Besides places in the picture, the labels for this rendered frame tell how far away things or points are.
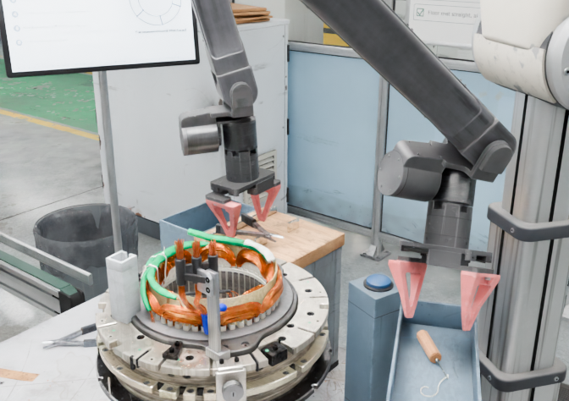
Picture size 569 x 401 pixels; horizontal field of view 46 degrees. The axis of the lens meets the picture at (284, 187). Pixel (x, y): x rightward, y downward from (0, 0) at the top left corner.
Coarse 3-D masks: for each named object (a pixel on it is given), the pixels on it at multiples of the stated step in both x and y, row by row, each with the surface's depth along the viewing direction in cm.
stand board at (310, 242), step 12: (276, 216) 129; (288, 216) 129; (240, 228) 124; (252, 228) 124; (264, 228) 124; (276, 228) 124; (300, 228) 124; (312, 228) 124; (324, 228) 124; (204, 240) 119; (252, 240) 119; (276, 240) 119; (288, 240) 119; (300, 240) 119; (312, 240) 119; (324, 240) 119; (336, 240) 120; (276, 252) 114; (288, 252) 114; (300, 252) 114; (312, 252) 115; (324, 252) 118; (300, 264) 113
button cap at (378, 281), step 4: (368, 276) 111; (372, 276) 111; (376, 276) 111; (380, 276) 111; (384, 276) 111; (368, 280) 109; (372, 280) 109; (376, 280) 109; (380, 280) 109; (384, 280) 109; (388, 280) 109; (368, 284) 109; (372, 284) 108; (376, 284) 108; (380, 284) 108; (384, 284) 108; (388, 284) 109
